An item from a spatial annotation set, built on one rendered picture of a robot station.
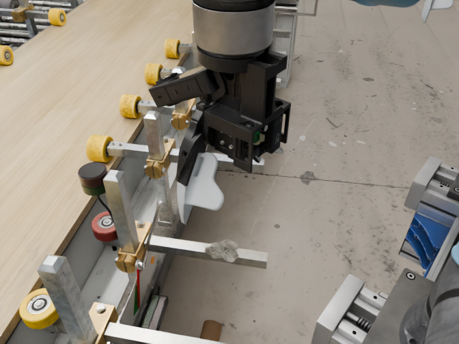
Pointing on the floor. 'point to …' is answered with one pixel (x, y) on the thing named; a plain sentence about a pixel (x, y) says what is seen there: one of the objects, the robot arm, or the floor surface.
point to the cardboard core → (211, 330)
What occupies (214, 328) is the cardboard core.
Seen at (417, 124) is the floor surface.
